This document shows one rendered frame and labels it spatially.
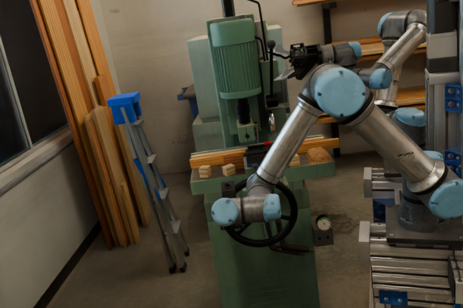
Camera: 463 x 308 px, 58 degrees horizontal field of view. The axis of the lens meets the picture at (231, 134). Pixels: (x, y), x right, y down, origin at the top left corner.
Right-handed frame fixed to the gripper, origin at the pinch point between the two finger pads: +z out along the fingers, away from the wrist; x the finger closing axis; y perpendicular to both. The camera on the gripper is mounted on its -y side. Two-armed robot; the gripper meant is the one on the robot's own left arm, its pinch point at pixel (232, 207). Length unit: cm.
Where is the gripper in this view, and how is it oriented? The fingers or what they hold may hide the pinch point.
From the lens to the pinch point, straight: 150.2
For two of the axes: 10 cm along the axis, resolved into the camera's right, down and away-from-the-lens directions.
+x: 9.9, -1.1, -0.6
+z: 0.8, 2.0, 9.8
